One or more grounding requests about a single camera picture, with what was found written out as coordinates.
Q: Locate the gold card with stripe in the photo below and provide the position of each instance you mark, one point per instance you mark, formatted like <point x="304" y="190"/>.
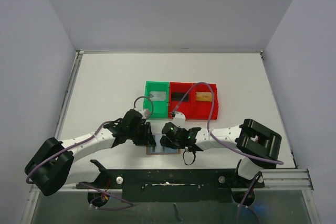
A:
<point x="203" y="96"/>

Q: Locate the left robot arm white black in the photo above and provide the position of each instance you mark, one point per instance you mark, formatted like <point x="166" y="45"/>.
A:
<point x="51" y="166"/>

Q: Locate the red plastic right bin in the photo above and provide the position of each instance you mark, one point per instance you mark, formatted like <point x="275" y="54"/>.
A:
<point x="201" y="110"/>

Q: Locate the black card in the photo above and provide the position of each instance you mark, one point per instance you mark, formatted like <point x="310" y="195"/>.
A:
<point x="179" y="96"/>

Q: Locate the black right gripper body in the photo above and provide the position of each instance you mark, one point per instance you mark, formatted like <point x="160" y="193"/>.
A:
<point x="169" y="136"/>

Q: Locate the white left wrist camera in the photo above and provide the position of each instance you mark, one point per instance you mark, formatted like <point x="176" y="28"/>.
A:
<point x="146" y="113"/>

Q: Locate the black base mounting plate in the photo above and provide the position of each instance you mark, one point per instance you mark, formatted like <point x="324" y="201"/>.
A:
<point x="173" y="185"/>

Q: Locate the red plastic middle bin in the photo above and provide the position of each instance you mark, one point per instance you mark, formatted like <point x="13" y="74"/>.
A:
<point x="185" y="107"/>

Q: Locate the aluminium left rail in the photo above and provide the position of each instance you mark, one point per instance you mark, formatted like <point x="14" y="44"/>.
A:
<point x="68" y="93"/>

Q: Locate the red plastic bin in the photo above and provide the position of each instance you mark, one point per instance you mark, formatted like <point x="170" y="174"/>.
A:
<point x="185" y="107"/>
<point x="201" y="110"/>

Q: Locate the silver grey card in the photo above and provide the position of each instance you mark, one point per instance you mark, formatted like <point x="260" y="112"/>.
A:
<point x="157" y="95"/>

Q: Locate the brown leather card holder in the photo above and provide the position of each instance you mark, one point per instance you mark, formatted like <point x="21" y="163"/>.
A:
<point x="158" y="149"/>

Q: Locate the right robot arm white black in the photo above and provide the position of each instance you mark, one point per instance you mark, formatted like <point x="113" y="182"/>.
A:
<point x="259" y="145"/>

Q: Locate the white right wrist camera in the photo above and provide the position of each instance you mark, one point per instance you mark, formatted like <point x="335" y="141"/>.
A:
<point x="178" y="119"/>

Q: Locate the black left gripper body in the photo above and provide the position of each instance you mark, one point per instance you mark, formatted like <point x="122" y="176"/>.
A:
<point x="138" y="134"/>

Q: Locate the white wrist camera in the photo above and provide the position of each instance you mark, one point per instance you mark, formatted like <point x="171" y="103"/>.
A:
<point x="178" y="119"/>
<point x="146" y="113"/>

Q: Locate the green plastic bin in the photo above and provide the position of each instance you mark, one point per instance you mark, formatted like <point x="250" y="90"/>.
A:
<point x="160" y="107"/>

